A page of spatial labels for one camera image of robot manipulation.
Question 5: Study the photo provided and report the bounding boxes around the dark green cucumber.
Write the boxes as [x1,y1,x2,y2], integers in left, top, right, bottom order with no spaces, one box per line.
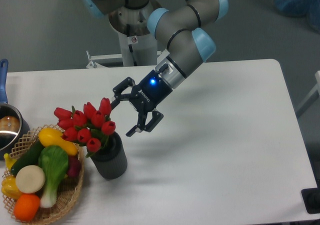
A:
[10,140,45,176]

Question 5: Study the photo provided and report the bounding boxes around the black device at table edge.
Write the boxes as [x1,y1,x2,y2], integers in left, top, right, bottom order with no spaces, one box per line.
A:
[301,188,320,214]

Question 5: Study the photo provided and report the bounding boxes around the yellow banana tip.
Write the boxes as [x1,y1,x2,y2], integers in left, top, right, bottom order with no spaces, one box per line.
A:
[3,153,17,171]

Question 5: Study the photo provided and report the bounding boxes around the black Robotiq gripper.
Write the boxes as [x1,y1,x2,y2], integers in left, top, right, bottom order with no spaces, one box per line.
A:
[110,70,173,137]

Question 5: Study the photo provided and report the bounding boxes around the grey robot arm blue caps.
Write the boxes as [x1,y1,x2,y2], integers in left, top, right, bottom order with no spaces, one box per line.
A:
[83,0,229,137]

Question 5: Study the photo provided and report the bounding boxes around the yellow bell pepper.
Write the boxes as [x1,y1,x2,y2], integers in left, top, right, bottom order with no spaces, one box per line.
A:
[1,175,23,200]

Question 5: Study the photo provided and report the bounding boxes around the orange fruit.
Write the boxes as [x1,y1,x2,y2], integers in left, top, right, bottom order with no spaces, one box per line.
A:
[13,193,40,222]

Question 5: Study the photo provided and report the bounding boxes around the green bok choy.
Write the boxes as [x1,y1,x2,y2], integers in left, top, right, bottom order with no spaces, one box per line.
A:
[38,145,69,209]

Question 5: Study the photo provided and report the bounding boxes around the red tulip bouquet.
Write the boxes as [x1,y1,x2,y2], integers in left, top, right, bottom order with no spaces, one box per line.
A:
[53,97,116,157]

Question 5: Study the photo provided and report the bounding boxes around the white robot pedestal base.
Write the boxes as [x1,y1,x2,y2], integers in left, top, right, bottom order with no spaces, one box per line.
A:
[86,0,169,69]

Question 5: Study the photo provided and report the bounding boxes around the steel pot blue handle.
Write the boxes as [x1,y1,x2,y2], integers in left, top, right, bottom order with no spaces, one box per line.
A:
[0,58,30,161]

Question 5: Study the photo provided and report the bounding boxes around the yellow squash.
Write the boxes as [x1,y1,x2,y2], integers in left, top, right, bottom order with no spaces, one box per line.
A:
[38,127,78,156]

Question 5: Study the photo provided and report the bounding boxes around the blue plastic bag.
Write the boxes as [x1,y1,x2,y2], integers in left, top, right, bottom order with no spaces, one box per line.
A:
[272,0,320,33]

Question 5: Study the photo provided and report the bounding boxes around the white furniture frame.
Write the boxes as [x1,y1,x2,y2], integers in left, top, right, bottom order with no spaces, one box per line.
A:
[295,70,320,119]

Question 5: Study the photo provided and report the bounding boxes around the dark grey ribbed vase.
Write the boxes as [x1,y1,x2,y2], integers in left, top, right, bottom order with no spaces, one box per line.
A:
[90,132,128,180]

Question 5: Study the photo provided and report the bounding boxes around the round cream white radish slice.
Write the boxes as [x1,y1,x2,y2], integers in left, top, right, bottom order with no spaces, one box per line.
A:
[15,165,46,194]

